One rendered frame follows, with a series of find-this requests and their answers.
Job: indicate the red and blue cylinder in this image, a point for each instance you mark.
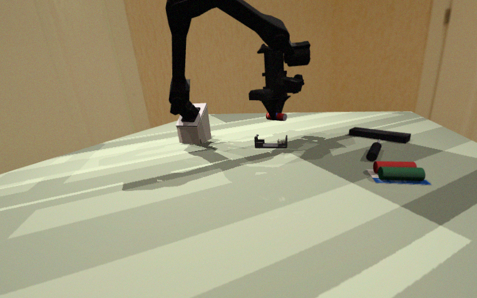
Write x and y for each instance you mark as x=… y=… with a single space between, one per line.
x=279 y=116

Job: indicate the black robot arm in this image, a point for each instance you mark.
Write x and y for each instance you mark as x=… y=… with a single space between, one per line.
x=279 y=49

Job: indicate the black rectangular bar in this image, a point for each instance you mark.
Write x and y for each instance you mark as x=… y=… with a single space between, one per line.
x=380 y=134

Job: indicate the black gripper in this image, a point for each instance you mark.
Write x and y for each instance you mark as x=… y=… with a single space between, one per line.
x=273 y=100

